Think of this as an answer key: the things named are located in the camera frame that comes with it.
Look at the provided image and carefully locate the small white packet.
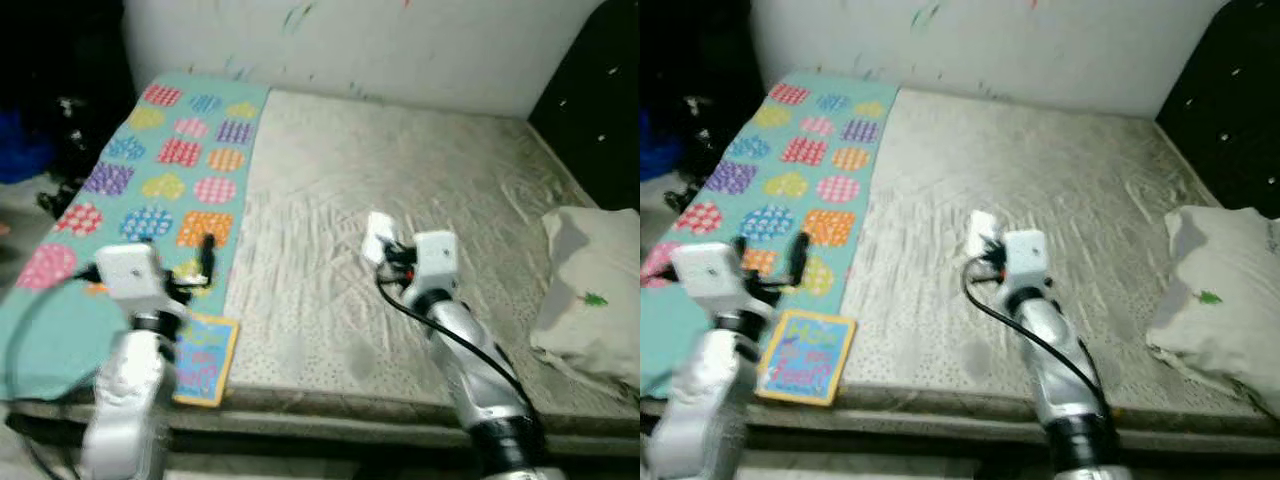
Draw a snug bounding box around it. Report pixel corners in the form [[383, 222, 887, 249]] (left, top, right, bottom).
[[362, 210, 399, 266], [967, 210, 999, 257]]

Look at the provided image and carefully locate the blue children's book yellow border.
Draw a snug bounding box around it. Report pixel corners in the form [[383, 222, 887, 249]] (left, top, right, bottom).
[[172, 313, 241, 408], [755, 310, 858, 406]]

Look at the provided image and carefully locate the white pillow green tree print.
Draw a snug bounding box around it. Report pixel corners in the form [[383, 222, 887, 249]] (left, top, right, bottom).
[[1145, 205, 1280, 416], [528, 207, 641, 401]]

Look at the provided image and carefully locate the teal blanket with colourful shapes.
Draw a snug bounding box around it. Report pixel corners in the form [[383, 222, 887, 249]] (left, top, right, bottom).
[[0, 72, 271, 401], [640, 70, 901, 401]]

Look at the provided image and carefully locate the white quilted mattress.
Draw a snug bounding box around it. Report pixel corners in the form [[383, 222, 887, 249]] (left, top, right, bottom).
[[835, 88, 1280, 421], [215, 88, 641, 421]]

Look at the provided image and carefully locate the black bags pile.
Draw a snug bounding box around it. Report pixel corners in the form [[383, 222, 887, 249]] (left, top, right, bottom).
[[640, 0, 771, 216], [0, 0, 136, 216]]

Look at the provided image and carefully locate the blue bundle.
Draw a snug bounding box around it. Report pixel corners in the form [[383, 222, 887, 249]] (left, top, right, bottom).
[[0, 108, 56, 183], [640, 108, 686, 181]]

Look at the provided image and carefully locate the grey bed base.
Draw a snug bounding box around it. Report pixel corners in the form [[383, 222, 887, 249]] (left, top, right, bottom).
[[640, 390, 1280, 456], [0, 385, 641, 451]]

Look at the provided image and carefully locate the dark tufted studded headboard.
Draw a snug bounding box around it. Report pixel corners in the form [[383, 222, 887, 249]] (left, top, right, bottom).
[[1155, 0, 1280, 218], [528, 0, 641, 213]]

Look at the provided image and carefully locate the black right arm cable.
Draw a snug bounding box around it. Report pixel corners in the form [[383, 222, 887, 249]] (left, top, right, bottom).
[[963, 256, 1113, 403], [377, 275, 531, 411]]

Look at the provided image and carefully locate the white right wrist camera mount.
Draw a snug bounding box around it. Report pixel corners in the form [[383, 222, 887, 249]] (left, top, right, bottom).
[[1003, 230, 1050, 291], [413, 231, 460, 293]]

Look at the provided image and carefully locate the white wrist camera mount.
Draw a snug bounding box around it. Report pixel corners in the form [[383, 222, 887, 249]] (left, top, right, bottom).
[[670, 242, 742, 306], [1003, 230, 1050, 291], [413, 231, 460, 293], [95, 243, 167, 302]]

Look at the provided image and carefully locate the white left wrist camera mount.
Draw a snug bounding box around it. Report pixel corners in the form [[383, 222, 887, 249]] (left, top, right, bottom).
[[95, 243, 167, 302], [670, 242, 742, 306]]

